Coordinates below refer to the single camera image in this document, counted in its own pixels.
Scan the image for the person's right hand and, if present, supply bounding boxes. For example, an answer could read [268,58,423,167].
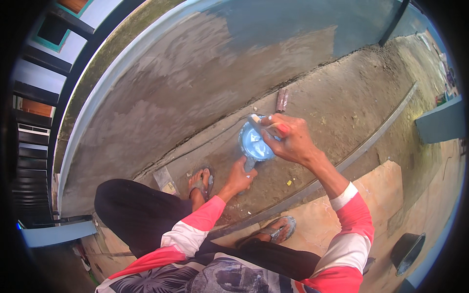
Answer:
[260,114,324,170]

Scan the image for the person's left hand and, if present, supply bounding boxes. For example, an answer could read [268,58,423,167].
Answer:
[225,155,259,195]

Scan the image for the blue paint scoop with handle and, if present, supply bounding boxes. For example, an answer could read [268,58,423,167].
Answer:
[238,120,282,195]

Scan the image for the paintbrush with wooden handle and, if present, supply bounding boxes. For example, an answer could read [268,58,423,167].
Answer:
[246,114,291,138]

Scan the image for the long grey metal strip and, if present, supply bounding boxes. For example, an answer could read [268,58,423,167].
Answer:
[207,81,419,241]

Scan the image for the crumpled grey wrapper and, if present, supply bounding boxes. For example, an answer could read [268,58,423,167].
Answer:
[152,166,180,197]

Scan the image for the person's body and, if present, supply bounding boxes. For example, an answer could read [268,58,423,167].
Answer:
[95,234,371,293]

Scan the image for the person's legs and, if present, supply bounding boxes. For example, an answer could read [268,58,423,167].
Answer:
[94,166,322,283]

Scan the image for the blue concrete block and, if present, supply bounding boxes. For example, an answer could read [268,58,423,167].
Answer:
[21,220,98,248]
[414,94,467,144]

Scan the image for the black bucket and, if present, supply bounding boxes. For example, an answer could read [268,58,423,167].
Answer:
[389,232,426,277]

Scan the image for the heap of colourful clutter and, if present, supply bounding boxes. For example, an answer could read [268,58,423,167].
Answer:
[417,30,460,107]

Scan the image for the black metal fence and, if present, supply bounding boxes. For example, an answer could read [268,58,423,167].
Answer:
[10,0,147,230]

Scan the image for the teal framed window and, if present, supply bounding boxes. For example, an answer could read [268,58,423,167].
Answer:
[32,0,94,53]

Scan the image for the black metal post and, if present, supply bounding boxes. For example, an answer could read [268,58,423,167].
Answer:
[378,0,410,47]

